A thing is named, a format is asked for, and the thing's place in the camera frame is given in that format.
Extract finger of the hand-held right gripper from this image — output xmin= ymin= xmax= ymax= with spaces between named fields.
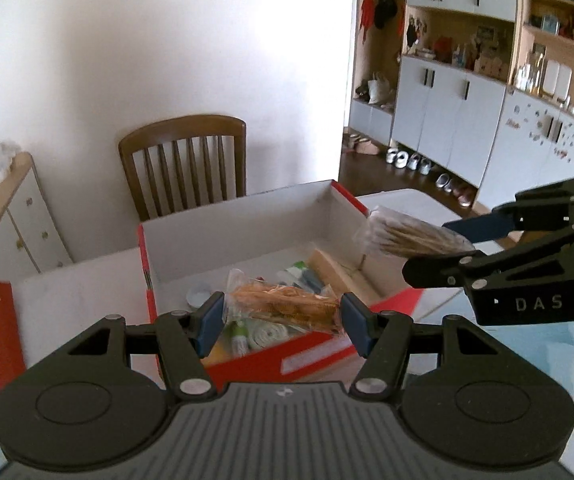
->
xmin=402 ymin=222 xmax=574 ymax=291
xmin=442 ymin=172 xmax=574 ymax=242

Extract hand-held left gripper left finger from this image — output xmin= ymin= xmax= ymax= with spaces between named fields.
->
xmin=69 ymin=290 xmax=226 ymax=401

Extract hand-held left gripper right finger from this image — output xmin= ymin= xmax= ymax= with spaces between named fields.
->
xmin=339 ymin=292 xmax=505 ymax=403

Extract bag of wooden sticks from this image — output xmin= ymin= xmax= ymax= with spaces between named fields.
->
xmin=354 ymin=206 xmax=475 ymax=257

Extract orange strands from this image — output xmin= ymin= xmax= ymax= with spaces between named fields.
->
xmin=223 ymin=269 xmax=344 ymax=335

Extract red cardboard box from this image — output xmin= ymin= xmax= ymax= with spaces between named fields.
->
xmin=138 ymin=180 xmax=425 ymax=381

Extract white round lid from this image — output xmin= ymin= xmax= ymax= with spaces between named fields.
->
xmin=186 ymin=286 xmax=214 ymax=310

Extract green white small bottle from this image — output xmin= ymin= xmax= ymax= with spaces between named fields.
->
xmin=229 ymin=319 xmax=250 ymax=358

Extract green white tube pack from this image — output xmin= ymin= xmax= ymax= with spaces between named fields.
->
xmin=277 ymin=260 xmax=335 ymax=296

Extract row of small shoes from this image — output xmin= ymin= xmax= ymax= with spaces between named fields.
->
xmin=386 ymin=147 xmax=474 ymax=207

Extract beige slippers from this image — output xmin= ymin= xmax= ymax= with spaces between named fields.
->
xmin=343 ymin=132 xmax=382 ymax=156

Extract white rounded container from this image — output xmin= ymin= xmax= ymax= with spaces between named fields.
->
xmin=544 ymin=60 xmax=572 ymax=98

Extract white bag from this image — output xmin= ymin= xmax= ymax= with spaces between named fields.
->
xmin=368 ymin=72 xmax=395 ymax=106

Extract brown wooden chair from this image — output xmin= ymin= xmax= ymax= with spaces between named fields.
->
xmin=118 ymin=115 xmax=248 ymax=221

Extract white wooden sideboard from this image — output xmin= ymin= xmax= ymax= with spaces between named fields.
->
xmin=0 ymin=152 xmax=72 ymax=273

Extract black hat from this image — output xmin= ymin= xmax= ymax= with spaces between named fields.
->
xmin=373 ymin=0 xmax=398 ymax=28

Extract red hanging garment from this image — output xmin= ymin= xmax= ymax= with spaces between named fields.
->
xmin=358 ymin=0 xmax=375 ymax=41

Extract white wooden wall cabinet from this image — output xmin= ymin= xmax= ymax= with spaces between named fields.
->
xmin=342 ymin=0 xmax=574 ymax=211

